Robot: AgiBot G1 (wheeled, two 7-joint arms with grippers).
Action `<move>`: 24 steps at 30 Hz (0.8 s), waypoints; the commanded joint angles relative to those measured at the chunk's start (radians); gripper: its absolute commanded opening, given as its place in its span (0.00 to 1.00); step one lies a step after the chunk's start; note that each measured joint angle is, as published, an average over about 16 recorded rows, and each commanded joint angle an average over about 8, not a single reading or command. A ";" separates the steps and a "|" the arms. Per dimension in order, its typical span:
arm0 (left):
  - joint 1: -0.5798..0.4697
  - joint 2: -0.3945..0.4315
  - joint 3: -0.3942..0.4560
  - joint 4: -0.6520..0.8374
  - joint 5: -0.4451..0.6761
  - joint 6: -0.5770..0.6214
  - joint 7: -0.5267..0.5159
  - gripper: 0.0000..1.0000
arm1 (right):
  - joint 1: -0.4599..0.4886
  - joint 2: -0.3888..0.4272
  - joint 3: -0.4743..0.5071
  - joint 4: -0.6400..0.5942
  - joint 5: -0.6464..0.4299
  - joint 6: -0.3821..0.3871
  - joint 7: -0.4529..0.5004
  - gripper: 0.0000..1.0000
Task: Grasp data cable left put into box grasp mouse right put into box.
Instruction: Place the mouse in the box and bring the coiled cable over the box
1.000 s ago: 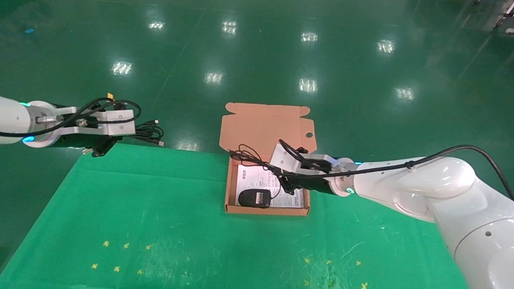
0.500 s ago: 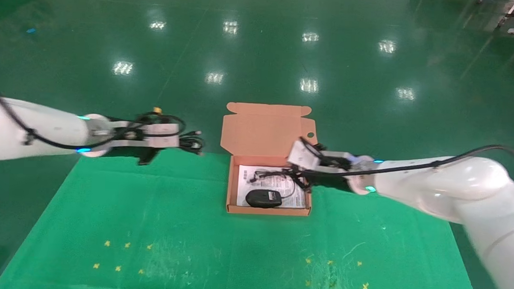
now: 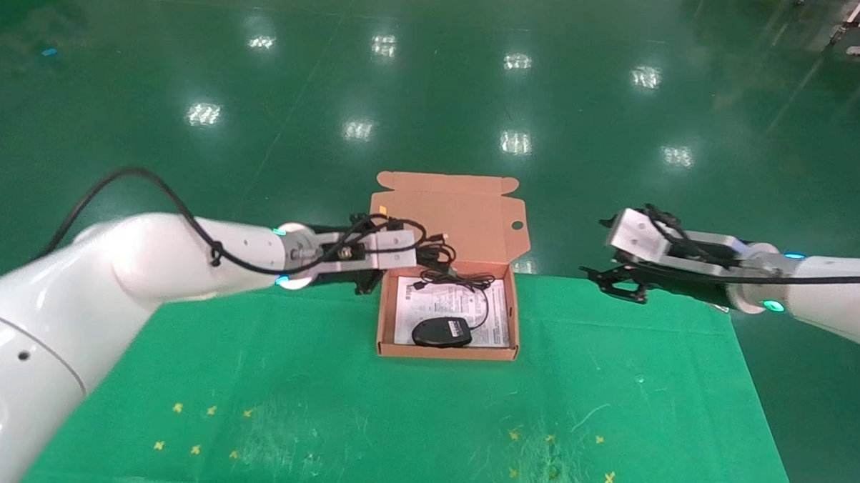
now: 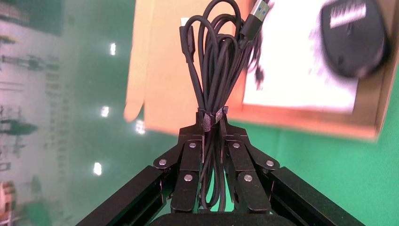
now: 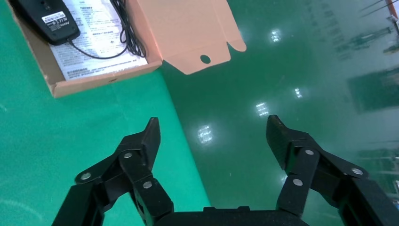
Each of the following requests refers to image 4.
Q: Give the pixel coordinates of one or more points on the open brown cardboard box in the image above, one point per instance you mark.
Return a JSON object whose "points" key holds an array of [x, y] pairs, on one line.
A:
{"points": [[162, 78]]}

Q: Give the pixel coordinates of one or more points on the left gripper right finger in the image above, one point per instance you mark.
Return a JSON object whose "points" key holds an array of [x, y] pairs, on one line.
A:
{"points": [[249, 187]]}

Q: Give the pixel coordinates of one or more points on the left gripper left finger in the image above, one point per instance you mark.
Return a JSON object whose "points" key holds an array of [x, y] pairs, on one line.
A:
{"points": [[187, 174]]}

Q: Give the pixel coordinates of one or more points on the white printed instruction sheet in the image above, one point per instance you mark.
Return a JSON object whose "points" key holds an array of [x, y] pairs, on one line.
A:
{"points": [[290, 68]]}

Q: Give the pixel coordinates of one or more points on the green table mat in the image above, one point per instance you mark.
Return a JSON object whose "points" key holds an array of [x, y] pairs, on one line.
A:
{"points": [[327, 171]]}

